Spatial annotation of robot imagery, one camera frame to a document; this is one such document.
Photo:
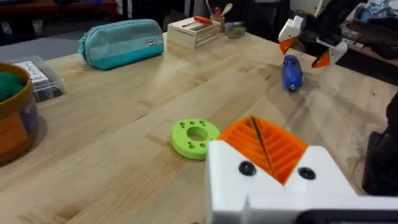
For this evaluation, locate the grey marker pen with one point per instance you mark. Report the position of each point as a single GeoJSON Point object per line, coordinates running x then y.
{"type": "Point", "coordinates": [233, 24]}

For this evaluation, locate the small dish with green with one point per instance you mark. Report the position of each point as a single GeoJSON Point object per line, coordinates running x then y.
{"type": "Point", "coordinates": [236, 32]}

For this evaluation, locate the pale wooden crate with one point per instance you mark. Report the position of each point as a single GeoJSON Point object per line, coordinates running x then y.
{"type": "Point", "coordinates": [189, 35]}

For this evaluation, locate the blue electric screwdriver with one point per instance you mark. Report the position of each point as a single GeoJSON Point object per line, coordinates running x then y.
{"type": "Point", "coordinates": [292, 72]}

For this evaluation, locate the white orange left gripper right finger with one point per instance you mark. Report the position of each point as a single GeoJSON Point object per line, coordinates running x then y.
{"type": "Point", "coordinates": [323, 183]}

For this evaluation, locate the green disc with holes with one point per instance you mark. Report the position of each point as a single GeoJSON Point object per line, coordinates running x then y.
{"type": "Point", "coordinates": [183, 143]}

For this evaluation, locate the teal zip pouch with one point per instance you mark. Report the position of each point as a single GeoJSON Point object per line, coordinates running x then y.
{"type": "Point", "coordinates": [121, 43]}

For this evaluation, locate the clear plastic screw box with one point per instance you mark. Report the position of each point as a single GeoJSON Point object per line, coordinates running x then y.
{"type": "Point", "coordinates": [46, 81]}

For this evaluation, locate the white orange left gripper left finger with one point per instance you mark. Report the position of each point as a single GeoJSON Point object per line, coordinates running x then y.
{"type": "Point", "coordinates": [227, 183]}

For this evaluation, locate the orange tub with toys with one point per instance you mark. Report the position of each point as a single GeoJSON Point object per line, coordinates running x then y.
{"type": "Point", "coordinates": [15, 124]}

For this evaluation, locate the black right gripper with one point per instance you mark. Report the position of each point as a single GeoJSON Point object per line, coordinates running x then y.
{"type": "Point", "coordinates": [329, 21]}

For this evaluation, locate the wooden cup with utensils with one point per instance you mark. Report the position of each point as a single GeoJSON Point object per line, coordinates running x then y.
{"type": "Point", "coordinates": [219, 19]}

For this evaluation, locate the heap of clutter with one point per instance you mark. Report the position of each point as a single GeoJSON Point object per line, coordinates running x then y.
{"type": "Point", "coordinates": [373, 28]}

